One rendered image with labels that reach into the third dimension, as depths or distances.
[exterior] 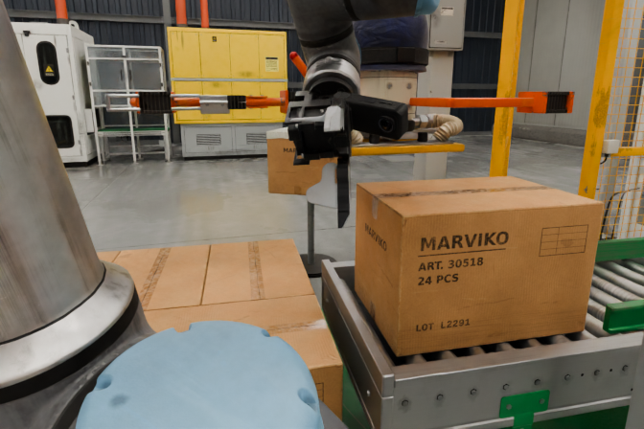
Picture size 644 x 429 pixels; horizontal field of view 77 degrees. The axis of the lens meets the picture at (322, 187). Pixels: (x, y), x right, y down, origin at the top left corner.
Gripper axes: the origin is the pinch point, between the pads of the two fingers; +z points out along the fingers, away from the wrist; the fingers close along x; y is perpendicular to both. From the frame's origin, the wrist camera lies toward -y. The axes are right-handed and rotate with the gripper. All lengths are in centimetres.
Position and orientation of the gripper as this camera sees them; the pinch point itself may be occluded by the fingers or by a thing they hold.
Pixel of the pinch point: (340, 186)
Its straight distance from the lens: 46.7
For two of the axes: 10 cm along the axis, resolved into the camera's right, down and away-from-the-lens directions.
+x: -1.2, -7.4, -6.6
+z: -0.7, 6.7, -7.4
